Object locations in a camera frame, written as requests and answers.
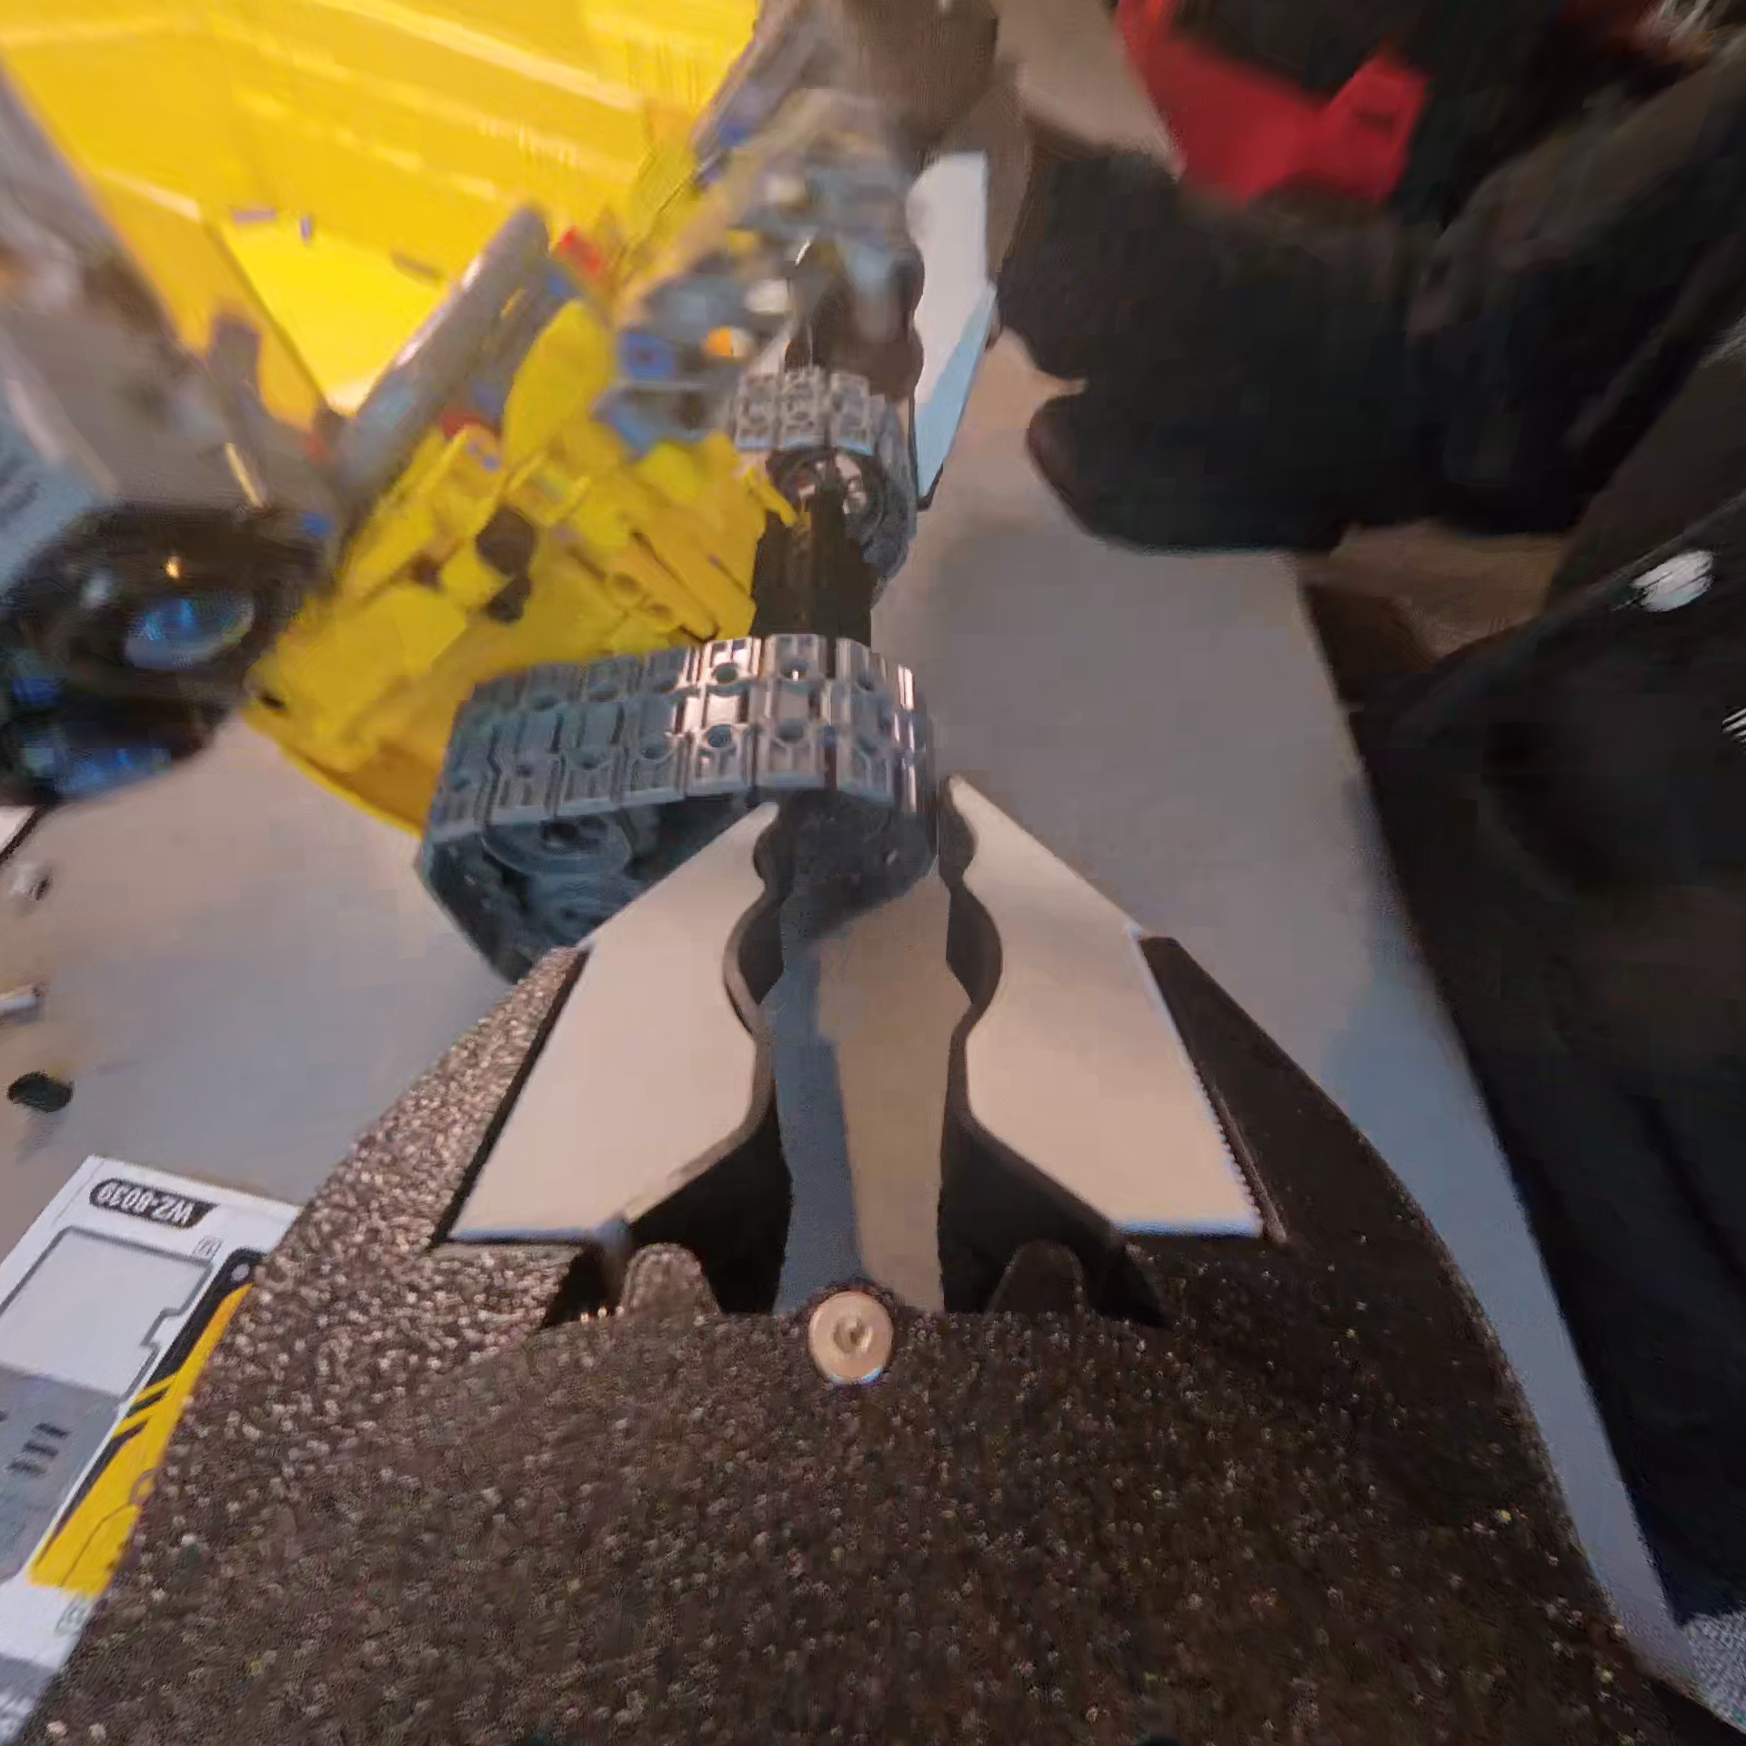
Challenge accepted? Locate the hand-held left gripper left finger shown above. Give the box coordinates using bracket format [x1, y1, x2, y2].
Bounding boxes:
[436, 800, 788, 1315]

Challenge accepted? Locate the red storage bin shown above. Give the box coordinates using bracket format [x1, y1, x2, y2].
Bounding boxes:
[1117, 0, 1435, 207]

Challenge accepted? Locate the yellow brick toy robot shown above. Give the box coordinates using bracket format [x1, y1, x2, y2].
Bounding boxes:
[0, 0, 1013, 987]

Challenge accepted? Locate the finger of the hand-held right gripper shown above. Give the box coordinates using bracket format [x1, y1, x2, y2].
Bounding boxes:
[907, 148, 1002, 497]

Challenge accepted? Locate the person's black printed hoodie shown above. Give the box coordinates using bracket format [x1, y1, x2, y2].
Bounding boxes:
[1310, 0, 1746, 1640]

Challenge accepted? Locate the grey desk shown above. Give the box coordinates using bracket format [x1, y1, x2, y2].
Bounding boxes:
[0, 326, 1746, 1733]

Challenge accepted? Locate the yellow plastic storage bin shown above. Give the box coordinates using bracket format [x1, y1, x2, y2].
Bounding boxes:
[0, 0, 765, 411]

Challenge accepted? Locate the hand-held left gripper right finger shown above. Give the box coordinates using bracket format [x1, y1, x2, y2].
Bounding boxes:
[938, 776, 1263, 1315]

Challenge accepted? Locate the printed sticker sheet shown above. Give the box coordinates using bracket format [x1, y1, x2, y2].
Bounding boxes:
[0, 1154, 305, 1683]

